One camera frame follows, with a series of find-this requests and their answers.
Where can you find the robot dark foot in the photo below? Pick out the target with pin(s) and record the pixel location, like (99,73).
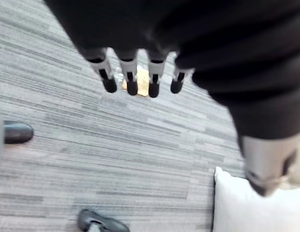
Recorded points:
(99,222)
(17,132)

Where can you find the robot dark right foot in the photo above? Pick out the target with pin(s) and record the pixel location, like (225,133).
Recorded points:
(99,222)

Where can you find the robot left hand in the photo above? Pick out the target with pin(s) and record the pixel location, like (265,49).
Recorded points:
(188,36)

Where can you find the robot dark left foot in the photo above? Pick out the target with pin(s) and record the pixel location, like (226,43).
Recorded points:
(17,132)

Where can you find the orange patterned cushion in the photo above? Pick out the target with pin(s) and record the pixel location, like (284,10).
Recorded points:
(142,82)

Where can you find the white cushion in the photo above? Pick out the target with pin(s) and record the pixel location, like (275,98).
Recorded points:
(256,210)

